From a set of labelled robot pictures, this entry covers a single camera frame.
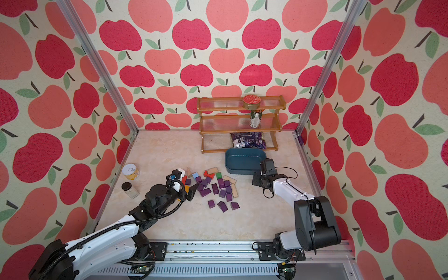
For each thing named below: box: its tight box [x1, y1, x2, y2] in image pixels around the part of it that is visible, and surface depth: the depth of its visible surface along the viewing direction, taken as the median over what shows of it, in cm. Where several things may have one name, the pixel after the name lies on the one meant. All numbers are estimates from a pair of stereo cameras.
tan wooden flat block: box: [222, 175, 237, 185], surface depth 100 cm
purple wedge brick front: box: [217, 200, 229, 213], surface depth 88 cm
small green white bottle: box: [249, 109, 263, 129], surface depth 98 cm
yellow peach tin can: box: [121, 163, 140, 181], surface depth 98 cm
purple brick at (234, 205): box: [230, 201, 240, 211], surface depth 90 cm
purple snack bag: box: [230, 131, 267, 150], surface depth 109 cm
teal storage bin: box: [224, 147, 267, 175], surface depth 109 cm
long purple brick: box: [199, 187, 212, 198], surface depth 95 cm
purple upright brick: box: [217, 177, 226, 189], surface depth 97 cm
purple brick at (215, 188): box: [211, 183, 220, 195], surface depth 95 cm
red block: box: [203, 170, 216, 180], surface depth 100 cm
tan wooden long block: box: [231, 183, 239, 198], surface depth 93 cm
